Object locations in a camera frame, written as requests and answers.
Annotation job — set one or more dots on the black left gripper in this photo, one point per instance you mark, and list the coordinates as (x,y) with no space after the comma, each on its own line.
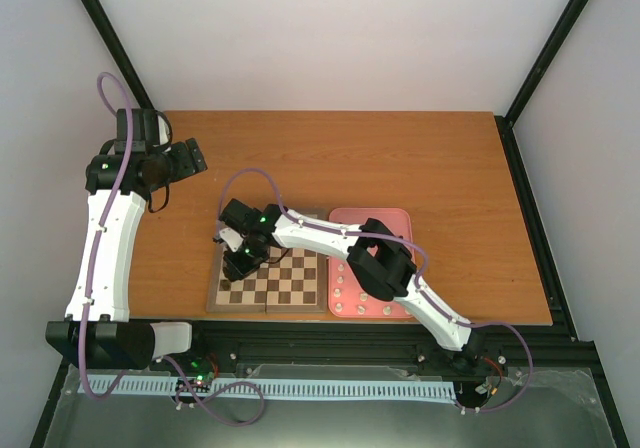
(188,167)

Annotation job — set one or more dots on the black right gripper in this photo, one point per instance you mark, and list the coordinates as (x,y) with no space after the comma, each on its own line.
(237,270)

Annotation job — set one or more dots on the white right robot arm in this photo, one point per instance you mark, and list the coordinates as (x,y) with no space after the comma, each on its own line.
(381,262)

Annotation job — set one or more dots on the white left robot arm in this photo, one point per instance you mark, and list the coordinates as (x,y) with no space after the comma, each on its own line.
(96,331)

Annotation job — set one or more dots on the wooden chess board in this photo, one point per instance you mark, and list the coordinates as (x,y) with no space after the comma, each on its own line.
(293,281)

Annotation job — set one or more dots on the black aluminium frame rail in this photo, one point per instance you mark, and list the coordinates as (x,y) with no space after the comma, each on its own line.
(552,393)

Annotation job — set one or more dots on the light blue cable duct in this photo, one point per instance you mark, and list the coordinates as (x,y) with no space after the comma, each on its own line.
(291,389)

